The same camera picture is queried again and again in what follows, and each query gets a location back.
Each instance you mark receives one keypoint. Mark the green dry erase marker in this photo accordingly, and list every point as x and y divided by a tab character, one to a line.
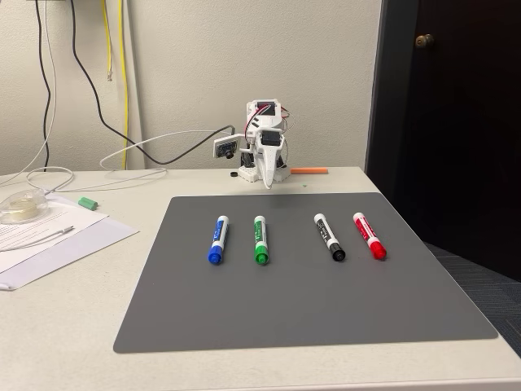
260	240

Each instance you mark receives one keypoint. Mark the blue dry erase marker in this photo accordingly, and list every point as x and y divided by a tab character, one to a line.
219	240

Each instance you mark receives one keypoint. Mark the black dry erase marker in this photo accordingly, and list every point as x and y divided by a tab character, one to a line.
329	238

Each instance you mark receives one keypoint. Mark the red dry erase marker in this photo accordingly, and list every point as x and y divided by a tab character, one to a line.
369	236

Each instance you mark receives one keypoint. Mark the orange flat bar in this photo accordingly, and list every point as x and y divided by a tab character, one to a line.
309	170

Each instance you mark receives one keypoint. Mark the grey rectangular mat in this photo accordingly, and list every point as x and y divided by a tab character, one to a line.
301	277

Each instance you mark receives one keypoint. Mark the brass door knob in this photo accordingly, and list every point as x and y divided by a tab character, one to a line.
424	40

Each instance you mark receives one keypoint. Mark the small green cylinder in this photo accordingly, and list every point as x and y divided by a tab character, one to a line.
88	203

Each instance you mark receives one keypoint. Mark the dark door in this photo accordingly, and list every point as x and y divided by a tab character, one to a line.
460	134

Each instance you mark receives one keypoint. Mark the blank white paper sheet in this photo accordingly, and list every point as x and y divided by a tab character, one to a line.
89	240

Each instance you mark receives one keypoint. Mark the printed white paper sheet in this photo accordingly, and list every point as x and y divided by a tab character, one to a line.
61	212

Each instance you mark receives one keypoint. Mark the clear tape dispenser with roll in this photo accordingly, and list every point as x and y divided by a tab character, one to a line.
20	207

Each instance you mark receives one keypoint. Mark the white boxed gripper camera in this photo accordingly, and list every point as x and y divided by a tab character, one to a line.
226	147

